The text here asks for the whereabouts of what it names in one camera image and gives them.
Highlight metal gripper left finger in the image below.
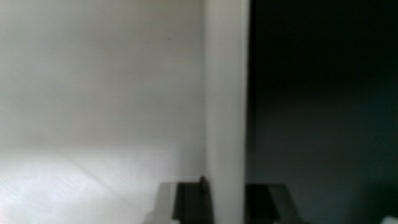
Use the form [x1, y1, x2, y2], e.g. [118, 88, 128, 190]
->
[151, 176, 215, 224]

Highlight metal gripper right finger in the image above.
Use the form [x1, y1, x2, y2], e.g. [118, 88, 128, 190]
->
[246, 184, 310, 224]

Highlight white square tabletop part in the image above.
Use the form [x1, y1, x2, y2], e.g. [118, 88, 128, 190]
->
[0, 0, 249, 224]

